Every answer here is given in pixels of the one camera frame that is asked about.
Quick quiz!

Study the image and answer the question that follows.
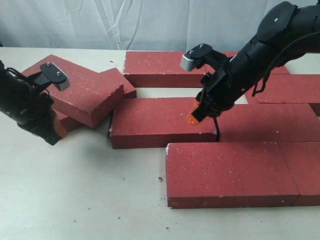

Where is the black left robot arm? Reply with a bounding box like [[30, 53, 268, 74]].
[[0, 62, 70, 146]]

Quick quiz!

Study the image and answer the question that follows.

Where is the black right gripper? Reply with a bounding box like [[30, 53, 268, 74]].
[[187, 50, 240, 125]]

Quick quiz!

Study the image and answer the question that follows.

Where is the white backdrop cloth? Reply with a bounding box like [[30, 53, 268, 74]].
[[0, 0, 278, 51]]

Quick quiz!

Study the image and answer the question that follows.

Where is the red brick second row right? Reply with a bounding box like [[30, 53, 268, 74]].
[[218, 103, 320, 142]]

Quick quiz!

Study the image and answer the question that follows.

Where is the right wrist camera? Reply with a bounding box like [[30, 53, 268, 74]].
[[180, 43, 213, 72]]

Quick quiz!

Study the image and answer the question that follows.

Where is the red brick being placed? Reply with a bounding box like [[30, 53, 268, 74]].
[[110, 97, 216, 149]]

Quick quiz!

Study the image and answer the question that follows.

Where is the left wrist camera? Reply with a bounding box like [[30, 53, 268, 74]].
[[40, 62, 70, 92]]

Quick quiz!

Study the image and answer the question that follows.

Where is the red brick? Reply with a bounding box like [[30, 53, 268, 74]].
[[49, 68, 137, 128], [245, 74, 320, 105], [22, 54, 124, 128], [122, 51, 205, 88], [278, 142, 320, 207], [219, 51, 291, 76], [165, 142, 300, 209]]

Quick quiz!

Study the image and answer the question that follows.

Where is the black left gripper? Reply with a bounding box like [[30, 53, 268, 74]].
[[17, 72, 68, 146]]

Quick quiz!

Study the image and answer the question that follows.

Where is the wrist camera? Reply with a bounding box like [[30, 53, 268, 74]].
[[180, 43, 213, 72], [40, 62, 70, 92]]

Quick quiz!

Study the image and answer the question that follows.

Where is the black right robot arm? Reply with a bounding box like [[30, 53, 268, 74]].
[[180, 1, 320, 126]]

